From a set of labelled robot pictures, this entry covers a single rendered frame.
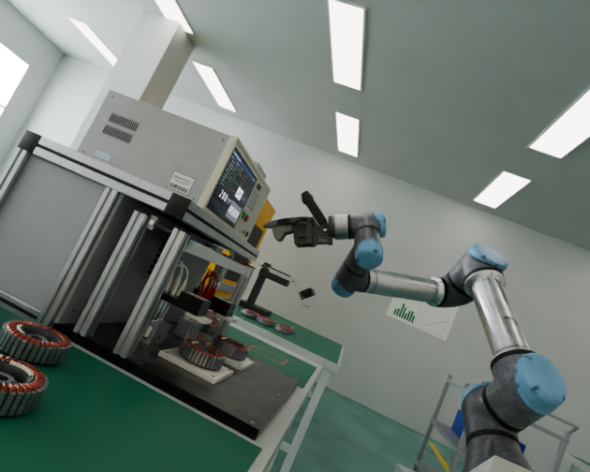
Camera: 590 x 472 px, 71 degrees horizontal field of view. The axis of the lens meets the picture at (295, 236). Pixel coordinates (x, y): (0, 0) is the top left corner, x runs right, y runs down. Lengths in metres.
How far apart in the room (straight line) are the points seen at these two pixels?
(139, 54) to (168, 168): 4.41
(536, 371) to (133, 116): 1.14
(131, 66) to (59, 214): 4.45
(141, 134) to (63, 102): 7.82
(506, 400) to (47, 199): 1.12
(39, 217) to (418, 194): 6.03
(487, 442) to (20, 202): 1.17
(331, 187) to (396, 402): 3.30
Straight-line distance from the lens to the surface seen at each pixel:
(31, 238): 1.08
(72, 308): 1.02
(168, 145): 1.12
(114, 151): 1.18
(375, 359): 6.38
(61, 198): 1.06
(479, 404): 1.16
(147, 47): 5.48
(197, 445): 0.75
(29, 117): 9.24
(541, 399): 1.08
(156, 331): 1.09
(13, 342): 0.82
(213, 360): 1.04
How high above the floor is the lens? 1.03
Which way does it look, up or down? 7 degrees up
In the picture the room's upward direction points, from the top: 24 degrees clockwise
